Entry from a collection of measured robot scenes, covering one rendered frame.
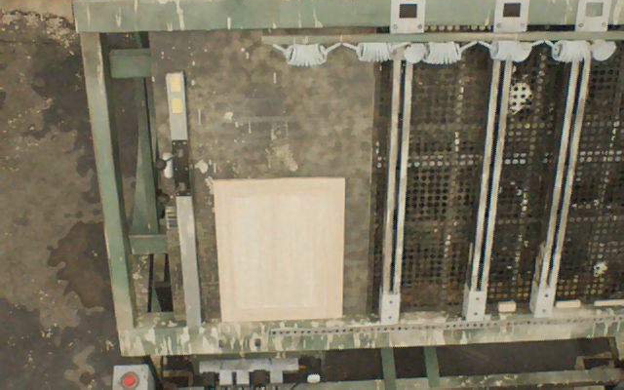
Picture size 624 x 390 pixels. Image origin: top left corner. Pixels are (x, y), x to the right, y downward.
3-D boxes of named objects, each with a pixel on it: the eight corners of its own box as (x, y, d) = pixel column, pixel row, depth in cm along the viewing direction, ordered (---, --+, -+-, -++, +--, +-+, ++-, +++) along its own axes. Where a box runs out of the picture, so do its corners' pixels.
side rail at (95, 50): (122, 312, 298) (117, 330, 288) (86, 19, 250) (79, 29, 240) (137, 312, 298) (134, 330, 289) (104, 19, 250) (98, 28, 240)
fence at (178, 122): (187, 320, 294) (187, 327, 290) (167, 69, 252) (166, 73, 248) (202, 320, 294) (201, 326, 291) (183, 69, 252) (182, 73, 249)
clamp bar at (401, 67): (373, 313, 297) (382, 353, 275) (386, -11, 245) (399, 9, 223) (400, 312, 297) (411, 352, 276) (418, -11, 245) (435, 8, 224)
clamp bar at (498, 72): (457, 309, 298) (472, 349, 277) (487, -12, 246) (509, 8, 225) (484, 308, 299) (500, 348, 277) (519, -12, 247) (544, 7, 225)
